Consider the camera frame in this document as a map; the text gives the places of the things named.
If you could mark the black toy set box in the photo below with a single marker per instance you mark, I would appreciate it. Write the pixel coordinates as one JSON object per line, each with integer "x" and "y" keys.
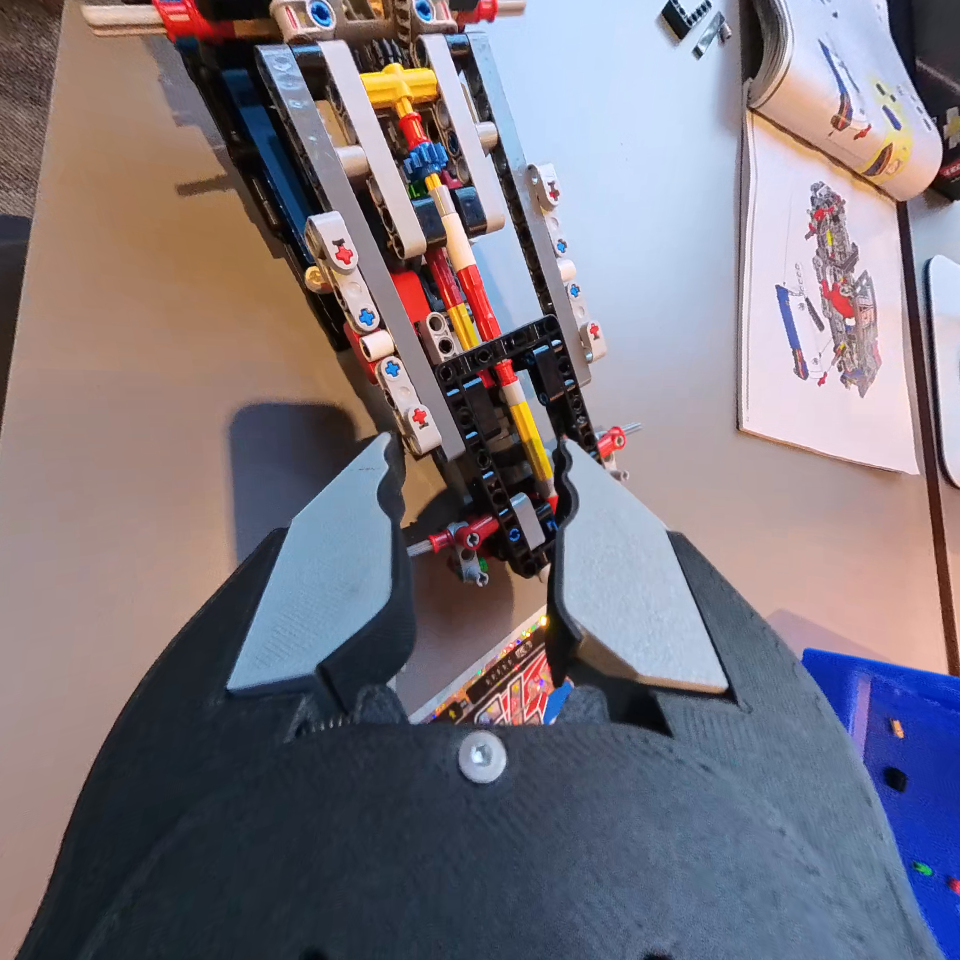
{"x": 941, "y": 75}

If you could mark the holographic sticker sheet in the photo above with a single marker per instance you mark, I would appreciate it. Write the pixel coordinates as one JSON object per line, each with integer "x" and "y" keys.
{"x": 510, "y": 697}

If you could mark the open instruction booklet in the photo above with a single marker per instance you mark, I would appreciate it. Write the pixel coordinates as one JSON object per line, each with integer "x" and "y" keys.
{"x": 825, "y": 390}

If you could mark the blue plastic bin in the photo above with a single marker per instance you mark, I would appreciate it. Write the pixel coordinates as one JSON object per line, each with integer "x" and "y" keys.
{"x": 885, "y": 720}

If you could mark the grey desk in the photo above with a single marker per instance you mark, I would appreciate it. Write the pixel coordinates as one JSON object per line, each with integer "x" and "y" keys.
{"x": 150, "y": 337}

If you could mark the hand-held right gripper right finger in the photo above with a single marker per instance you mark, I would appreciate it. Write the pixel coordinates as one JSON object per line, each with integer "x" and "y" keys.
{"x": 630, "y": 600}

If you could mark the toy brick car chassis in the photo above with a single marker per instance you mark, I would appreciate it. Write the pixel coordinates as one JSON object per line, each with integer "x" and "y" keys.
{"x": 375, "y": 187}

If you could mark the pile of loose toy bricks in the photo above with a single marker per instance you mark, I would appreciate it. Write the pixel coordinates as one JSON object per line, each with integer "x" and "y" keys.
{"x": 679, "y": 19}

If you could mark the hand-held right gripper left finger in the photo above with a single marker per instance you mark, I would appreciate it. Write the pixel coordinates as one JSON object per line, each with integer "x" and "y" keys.
{"x": 322, "y": 592}

